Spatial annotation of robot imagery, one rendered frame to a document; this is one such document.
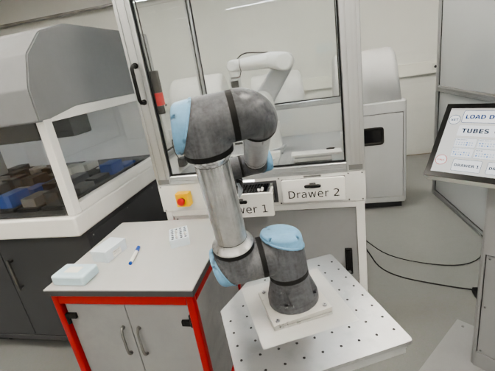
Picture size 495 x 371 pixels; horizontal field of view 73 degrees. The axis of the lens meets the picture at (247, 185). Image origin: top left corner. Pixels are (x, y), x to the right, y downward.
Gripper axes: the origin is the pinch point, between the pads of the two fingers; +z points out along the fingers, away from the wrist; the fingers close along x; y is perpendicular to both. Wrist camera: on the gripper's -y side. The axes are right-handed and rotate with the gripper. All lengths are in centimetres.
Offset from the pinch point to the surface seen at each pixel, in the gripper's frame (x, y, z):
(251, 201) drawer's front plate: 5.1, 0.2, 8.0
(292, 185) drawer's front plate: 22.5, -11.9, 15.2
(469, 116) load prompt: 92, -20, -9
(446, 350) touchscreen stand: 88, 46, 81
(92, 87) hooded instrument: -80, -60, -20
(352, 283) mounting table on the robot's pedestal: 44, 41, -4
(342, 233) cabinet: 44, 2, 40
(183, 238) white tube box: -24.6, 16.8, 8.3
